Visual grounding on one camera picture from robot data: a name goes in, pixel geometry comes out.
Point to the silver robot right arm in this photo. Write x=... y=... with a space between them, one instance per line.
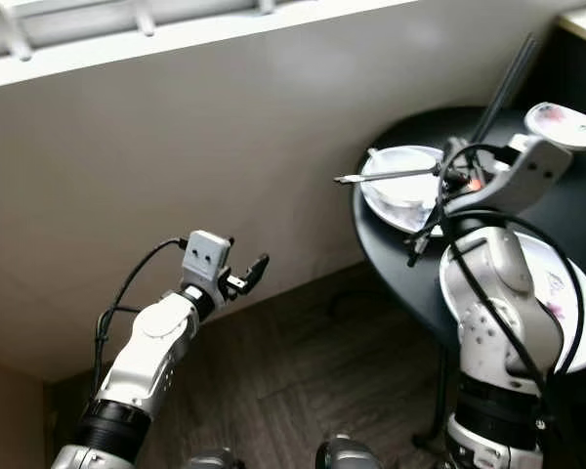
x=493 y=293

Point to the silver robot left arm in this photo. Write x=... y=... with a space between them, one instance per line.
x=151 y=352

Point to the plain white plate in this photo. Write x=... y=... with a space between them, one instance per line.
x=400 y=200

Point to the round black table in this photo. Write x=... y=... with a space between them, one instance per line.
x=410 y=132

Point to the small white ceramic spoon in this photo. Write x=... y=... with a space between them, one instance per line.
x=375 y=154

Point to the black slanted pole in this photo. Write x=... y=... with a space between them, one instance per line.
x=506 y=88

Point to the small white bowl pink print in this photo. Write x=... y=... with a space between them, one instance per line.
x=562 y=122

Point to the white plate pink flower print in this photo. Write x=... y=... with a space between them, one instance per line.
x=562 y=293

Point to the grey robot left leg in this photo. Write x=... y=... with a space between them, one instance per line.
x=215 y=461

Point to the grey robot leg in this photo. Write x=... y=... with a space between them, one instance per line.
x=347 y=455
x=215 y=461

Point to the grey robot right leg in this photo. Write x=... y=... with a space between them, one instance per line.
x=347 y=455

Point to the black table leg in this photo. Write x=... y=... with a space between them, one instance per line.
x=441 y=401

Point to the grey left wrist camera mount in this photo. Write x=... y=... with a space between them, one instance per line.
x=207 y=256

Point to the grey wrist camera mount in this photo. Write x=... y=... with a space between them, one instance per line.
x=207 y=256
x=523 y=171

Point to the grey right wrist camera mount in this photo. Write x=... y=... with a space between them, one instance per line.
x=523 y=171

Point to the white window frame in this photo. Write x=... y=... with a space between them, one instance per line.
x=186 y=41

